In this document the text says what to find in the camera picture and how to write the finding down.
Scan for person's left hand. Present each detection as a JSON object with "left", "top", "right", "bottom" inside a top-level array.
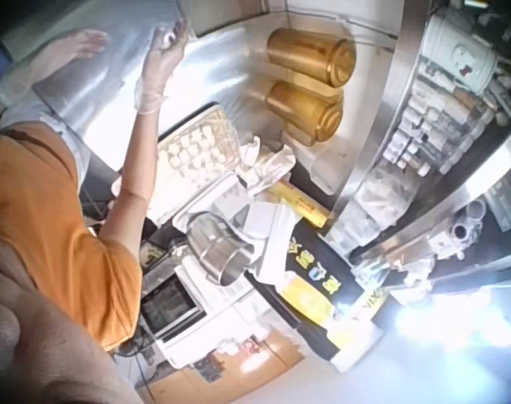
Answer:
[{"left": 59, "top": 28, "right": 109, "bottom": 61}]

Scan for person's right hand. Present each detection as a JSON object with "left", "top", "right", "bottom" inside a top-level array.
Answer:
[{"left": 139, "top": 19, "right": 193, "bottom": 96}]

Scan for clear plastic bag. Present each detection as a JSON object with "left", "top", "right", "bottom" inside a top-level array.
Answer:
[{"left": 10, "top": 6, "right": 200, "bottom": 142}]

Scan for tray of white balls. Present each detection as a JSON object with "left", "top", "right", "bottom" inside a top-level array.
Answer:
[{"left": 155, "top": 104, "right": 244, "bottom": 214}]

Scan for gold metal canister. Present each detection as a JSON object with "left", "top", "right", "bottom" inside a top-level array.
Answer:
[
  {"left": 264, "top": 80, "right": 345, "bottom": 148},
  {"left": 266, "top": 27, "right": 358, "bottom": 89}
]

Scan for white cloth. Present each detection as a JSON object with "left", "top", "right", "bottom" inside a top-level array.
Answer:
[{"left": 233, "top": 136, "right": 297, "bottom": 199}]

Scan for clear plastic container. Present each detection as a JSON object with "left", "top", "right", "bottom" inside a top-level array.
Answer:
[{"left": 310, "top": 141, "right": 354, "bottom": 198}]

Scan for yellow wrap roll box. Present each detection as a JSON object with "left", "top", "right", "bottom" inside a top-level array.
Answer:
[{"left": 266, "top": 179, "right": 331, "bottom": 229}]

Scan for steel pitcher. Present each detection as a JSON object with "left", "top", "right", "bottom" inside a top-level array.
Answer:
[{"left": 186, "top": 211, "right": 257, "bottom": 288}]

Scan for white paper bags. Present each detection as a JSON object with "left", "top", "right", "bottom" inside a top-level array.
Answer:
[{"left": 212, "top": 196, "right": 301, "bottom": 288}]

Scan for steel shelf with supplies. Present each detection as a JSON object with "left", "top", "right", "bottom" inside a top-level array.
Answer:
[{"left": 325, "top": 0, "right": 511, "bottom": 277}]

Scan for black sign with yellow print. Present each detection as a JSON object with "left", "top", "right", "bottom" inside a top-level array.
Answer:
[{"left": 245, "top": 225, "right": 391, "bottom": 364}]

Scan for white microwave oven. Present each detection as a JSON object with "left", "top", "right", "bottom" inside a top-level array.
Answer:
[{"left": 138, "top": 256, "right": 258, "bottom": 368}]

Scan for white printed canister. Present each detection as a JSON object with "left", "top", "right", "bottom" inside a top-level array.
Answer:
[{"left": 422, "top": 11, "right": 499, "bottom": 97}]

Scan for black cable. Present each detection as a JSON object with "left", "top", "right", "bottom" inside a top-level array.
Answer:
[{"left": 114, "top": 334, "right": 157, "bottom": 404}]

